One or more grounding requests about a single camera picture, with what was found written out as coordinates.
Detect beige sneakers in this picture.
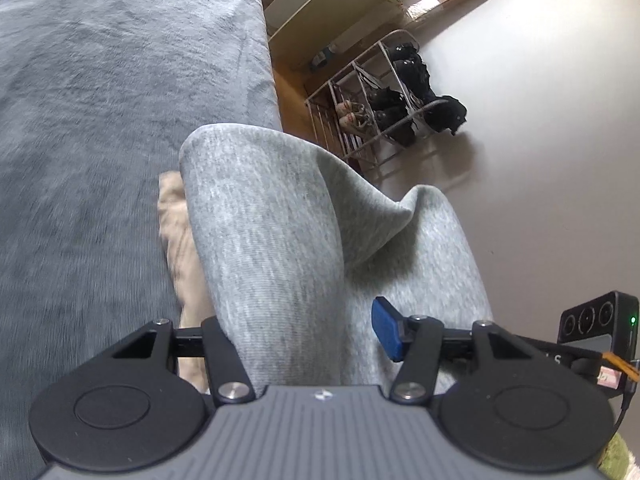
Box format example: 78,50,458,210
332,100,373,133

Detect white metal shoe rack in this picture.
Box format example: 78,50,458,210
305,30,451,171

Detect white crumpled cloth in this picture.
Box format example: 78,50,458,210
157,171,216,393

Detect grey hoodie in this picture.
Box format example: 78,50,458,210
178,124,496,396

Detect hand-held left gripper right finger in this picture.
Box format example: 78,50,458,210
371,297,536,403

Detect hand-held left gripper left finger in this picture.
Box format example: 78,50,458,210
111,316,256,406

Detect thin black cable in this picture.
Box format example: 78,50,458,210
612,360,640,441

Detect black shoe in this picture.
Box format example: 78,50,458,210
370,87,416,146
387,45,436,106

